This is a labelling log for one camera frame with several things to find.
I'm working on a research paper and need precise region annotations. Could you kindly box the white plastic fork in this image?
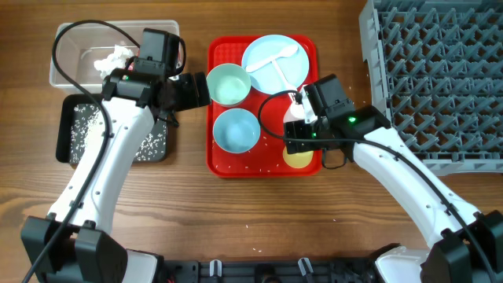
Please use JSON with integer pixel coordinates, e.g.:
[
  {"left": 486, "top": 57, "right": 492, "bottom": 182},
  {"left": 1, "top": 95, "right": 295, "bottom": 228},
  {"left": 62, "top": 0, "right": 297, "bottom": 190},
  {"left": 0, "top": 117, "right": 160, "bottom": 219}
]
[{"left": 272, "top": 60, "right": 299, "bottom": 105}]

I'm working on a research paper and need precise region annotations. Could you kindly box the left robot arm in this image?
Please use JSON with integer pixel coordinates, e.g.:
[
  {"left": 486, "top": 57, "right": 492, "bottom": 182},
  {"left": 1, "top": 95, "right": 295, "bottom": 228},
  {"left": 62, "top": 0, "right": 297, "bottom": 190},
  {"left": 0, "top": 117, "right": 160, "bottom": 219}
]
[{"left": 21, "top": 29, "right": 210, "bottom": 282}]

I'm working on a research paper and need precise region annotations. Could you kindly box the black plastic tray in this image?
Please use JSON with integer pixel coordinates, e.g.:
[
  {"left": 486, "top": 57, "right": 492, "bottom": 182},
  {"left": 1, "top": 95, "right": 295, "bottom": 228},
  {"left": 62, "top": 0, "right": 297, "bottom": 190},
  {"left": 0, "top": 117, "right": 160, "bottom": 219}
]
[{"left": 56, "top": 94, "right": 167, "bottom": 164}]

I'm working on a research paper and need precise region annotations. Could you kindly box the mint green bowl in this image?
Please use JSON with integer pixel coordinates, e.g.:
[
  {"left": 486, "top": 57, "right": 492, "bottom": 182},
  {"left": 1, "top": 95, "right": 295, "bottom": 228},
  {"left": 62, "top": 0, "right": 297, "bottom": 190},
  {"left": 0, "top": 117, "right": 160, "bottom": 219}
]
[{"left": 207, "top": 63, "right": 252, "bottom": 107}]

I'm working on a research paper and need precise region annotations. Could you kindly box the grey dishwasher rack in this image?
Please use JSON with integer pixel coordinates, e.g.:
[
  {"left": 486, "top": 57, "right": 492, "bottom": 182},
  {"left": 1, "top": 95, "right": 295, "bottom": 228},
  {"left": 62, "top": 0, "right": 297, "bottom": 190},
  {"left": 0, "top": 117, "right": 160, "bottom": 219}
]
[{"left": 358, "top": 0, "right": 502, "bottom": 176}]

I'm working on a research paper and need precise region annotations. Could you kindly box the white tissue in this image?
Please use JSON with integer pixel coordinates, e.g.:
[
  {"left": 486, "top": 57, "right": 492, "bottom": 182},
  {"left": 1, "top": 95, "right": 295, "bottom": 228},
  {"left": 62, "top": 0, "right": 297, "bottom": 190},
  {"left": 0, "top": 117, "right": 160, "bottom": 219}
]
[{"left": 94, "top": 45, "right": 134, "bottom": 79}]

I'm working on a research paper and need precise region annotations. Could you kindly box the light blue plate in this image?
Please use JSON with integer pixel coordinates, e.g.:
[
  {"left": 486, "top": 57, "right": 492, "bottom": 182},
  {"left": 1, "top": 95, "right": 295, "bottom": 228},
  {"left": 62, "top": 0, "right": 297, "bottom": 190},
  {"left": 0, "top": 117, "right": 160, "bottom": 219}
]
[{"left": 241, "top": 35, "right": 310, "bottom": 94}]

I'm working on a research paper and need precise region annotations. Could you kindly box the yellow plastic cup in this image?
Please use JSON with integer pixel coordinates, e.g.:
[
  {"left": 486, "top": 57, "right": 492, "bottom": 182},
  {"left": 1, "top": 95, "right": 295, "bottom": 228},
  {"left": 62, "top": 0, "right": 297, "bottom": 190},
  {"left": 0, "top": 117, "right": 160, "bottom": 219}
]
[{"left": 282, "top": 147, "right": 314, "bottom": 169}]

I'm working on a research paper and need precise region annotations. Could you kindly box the white plastic cup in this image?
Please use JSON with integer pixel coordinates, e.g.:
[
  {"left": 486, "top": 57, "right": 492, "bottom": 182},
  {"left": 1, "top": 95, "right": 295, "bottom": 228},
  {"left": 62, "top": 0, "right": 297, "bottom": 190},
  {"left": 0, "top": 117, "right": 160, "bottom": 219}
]
[{"left": 283, "top": 102, "right": 306, "bottom": 123}]

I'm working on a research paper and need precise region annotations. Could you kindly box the blue bowl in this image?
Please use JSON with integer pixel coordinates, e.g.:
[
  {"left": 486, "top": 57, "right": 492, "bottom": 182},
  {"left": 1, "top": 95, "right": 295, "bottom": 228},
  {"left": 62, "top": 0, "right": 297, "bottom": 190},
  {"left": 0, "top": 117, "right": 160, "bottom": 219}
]
[{"left": 212, "top": 108, "right": 261, "bottom": 154}]

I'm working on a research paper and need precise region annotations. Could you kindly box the white plastic spoon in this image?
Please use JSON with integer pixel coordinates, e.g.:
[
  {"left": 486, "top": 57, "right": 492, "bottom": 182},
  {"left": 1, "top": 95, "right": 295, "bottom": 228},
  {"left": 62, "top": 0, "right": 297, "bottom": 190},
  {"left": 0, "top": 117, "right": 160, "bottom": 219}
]
[{"left": 244, "top": 45, "right": 299, "bottom": 72}]

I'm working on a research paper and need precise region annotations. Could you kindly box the white rice pile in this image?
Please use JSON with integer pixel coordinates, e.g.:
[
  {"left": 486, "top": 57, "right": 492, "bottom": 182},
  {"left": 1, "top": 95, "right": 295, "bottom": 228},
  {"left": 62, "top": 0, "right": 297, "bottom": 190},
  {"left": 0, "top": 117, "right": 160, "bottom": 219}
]
[{"left": 68, "top": 104, "right": 167, "bottom": 164}]

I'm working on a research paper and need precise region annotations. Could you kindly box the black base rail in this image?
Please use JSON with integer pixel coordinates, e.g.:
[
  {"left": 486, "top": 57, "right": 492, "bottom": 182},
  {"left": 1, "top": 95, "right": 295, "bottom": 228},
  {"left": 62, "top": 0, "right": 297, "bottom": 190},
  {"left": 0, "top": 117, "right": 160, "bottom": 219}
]
[{"left": 89, "top": 258, "right": 439, "bottom": 283}]

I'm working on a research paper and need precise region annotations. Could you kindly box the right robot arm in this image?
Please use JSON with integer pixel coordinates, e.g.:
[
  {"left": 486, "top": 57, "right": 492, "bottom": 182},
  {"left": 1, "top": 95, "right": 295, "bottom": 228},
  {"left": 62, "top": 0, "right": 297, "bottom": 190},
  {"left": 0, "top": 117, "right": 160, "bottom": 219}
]
[{"left": 284, "top": 75, "right": 502, "bottom": 282}]

